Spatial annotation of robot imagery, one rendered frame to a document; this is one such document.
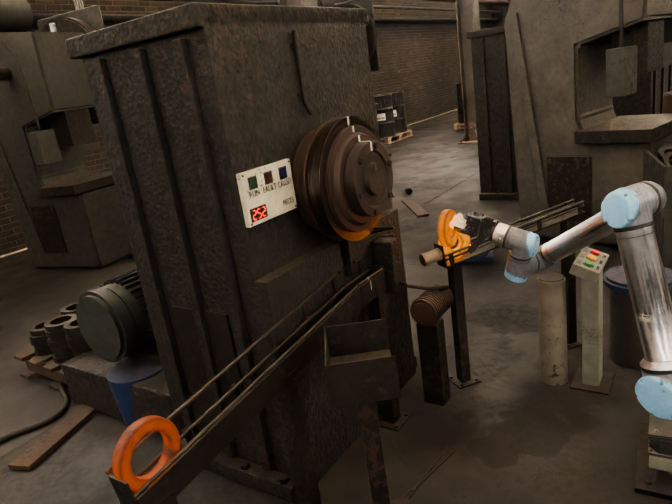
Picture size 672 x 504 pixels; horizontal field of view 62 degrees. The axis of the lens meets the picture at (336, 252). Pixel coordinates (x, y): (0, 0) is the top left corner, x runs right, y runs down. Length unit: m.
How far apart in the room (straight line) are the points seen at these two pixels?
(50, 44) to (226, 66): 4.31
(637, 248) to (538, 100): 2.84
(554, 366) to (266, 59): 1.83
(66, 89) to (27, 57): 0.40
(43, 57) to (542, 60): 4.31
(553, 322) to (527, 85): 2.42
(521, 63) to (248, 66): 3.05
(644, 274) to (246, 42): 1.45
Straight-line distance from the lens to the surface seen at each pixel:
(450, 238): 2.38
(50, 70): 6.03
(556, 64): 4.58
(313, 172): 1.97
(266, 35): 2.04
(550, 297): 2.64
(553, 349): 2.75
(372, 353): 1.88
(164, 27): 1.92
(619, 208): 1.93
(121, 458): 1.54
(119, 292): 2.94
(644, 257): 1.96
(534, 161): 4.71
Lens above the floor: 1.48
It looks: 17 degrees down
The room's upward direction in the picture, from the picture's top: 8 degrees counter-clockwise
